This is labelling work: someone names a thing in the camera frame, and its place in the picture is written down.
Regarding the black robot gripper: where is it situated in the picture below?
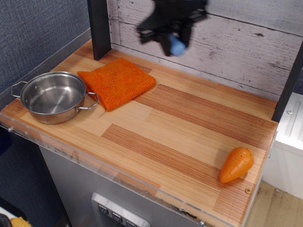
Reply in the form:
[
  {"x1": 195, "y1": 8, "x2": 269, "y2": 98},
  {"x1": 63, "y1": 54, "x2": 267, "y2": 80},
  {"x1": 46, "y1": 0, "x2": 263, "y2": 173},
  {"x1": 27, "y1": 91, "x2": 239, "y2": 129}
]
[{"x1": 136, "y1": 0, "x2": 208, "y2": 56}]

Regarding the blue and grey toy spoon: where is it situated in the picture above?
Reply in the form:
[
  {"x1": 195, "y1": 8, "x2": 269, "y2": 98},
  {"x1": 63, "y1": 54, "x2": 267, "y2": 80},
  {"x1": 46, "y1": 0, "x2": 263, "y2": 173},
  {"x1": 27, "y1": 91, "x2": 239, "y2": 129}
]
[{"x1": 168, "y1": 33, "x2": 186, "y2": 56}]

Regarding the orange knitted rag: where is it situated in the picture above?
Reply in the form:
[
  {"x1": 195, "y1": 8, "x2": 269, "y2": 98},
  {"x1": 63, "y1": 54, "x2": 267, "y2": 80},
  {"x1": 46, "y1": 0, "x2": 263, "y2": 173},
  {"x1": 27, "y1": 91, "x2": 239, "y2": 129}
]
[{"x1": 77, "y1": 58, "x2": 156, "y2": 112}]

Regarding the stainless steel pot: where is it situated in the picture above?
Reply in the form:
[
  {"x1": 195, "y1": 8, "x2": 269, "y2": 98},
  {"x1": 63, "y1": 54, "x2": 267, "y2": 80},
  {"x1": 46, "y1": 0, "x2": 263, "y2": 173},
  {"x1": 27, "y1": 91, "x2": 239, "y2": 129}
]
[{"x1": 10, "y1": 71, "x2": 99, "y2": 124}]

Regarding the orange toy carrot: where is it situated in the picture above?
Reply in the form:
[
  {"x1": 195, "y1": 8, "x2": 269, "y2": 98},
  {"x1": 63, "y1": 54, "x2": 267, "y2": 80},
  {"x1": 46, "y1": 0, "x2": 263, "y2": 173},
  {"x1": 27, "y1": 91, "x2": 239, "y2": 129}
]
[{"x1": 219, "y1": 147, "x2": 254, "y2": 183}]

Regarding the white ribbed side box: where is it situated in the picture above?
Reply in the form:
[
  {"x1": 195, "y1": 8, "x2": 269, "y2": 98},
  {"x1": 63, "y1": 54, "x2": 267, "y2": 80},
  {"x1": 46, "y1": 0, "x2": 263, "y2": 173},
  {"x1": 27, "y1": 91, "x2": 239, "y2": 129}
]
[{"x1": 262, "y1": 93, "x2": 303, "y2": 200}]

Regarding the silver toy fridge cabinet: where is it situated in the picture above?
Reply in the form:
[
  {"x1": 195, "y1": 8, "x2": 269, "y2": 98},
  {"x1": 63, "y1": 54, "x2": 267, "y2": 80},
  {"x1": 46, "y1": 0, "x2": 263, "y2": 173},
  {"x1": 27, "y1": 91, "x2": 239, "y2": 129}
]
[{"x1": 35, "y1": 144, "x2": 245, "y2": 227}]

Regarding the silver dispenser button panel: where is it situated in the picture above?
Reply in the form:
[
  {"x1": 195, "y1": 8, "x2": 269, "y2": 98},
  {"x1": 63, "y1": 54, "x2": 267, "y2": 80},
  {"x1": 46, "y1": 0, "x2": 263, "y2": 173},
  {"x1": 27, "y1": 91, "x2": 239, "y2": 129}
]
[{"x1": 91, "y1": 192, "x2": 151, "y2": 227}]

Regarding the yellow object at corner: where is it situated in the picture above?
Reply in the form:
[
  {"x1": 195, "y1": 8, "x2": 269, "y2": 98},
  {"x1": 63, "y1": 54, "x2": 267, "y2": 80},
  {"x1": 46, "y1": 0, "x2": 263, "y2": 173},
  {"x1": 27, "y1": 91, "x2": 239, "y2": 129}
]
[{"x1": 10, "y1": 217, "x2": 32, "y2": 227}]

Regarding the dark left shelf post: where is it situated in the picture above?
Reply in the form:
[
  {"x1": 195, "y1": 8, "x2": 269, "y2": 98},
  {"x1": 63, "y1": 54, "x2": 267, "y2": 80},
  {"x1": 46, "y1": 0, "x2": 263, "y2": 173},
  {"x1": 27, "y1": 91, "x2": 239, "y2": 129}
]
[{"x1": 87, "y1": 0, "x2": 111, "y2": 60}]

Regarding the dark shelf post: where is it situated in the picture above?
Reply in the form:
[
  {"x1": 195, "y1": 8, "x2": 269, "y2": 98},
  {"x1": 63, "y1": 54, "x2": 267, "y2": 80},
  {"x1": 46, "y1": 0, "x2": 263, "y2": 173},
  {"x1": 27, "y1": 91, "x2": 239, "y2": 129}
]
[
  {"x1": 87, "y1": 0, "x2": 111, "y2": 60},
  {"x1": 271, "y1": 41, "x2": 303, "y2": 122}
]

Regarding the dark right shelf post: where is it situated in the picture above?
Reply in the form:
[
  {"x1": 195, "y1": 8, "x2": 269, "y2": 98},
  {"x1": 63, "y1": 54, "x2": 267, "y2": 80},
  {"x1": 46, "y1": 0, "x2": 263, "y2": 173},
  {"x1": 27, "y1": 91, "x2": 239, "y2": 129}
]
[{"x1": 271, "y1": 41, "x2": 303, "y2": 122}]

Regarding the clear acrylic guard rail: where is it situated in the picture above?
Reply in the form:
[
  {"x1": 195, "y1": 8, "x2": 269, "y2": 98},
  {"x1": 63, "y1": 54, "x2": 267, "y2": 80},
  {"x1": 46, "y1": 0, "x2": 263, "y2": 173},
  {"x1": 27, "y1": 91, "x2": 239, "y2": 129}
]
[{"x1": 0, "y1": 41, "x2": 277, "y2": 227}]

